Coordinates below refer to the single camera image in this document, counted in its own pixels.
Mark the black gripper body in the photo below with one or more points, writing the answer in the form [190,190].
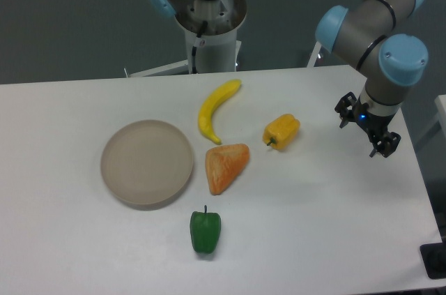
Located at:
[375,126]

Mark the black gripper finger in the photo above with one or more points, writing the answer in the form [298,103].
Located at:
[384,144]
[345,107]

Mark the yellow bell pepper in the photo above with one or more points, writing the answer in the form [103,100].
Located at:
[279,133]

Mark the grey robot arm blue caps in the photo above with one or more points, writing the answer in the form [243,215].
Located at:
[364,38]

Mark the green bell pepper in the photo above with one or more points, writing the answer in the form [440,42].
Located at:
[205,229]

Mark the black device at table edge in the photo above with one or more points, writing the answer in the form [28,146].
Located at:
[433,256]

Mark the orange triangular bread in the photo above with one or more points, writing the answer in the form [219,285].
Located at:
[223,164]

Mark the yellow banana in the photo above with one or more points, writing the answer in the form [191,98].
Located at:
[205,116]

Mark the beige round plate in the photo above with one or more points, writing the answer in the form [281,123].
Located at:
[147,164]

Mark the white frame behind table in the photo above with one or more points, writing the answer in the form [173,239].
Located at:
[316,56]

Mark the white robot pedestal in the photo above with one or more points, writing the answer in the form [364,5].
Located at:
[210,30]

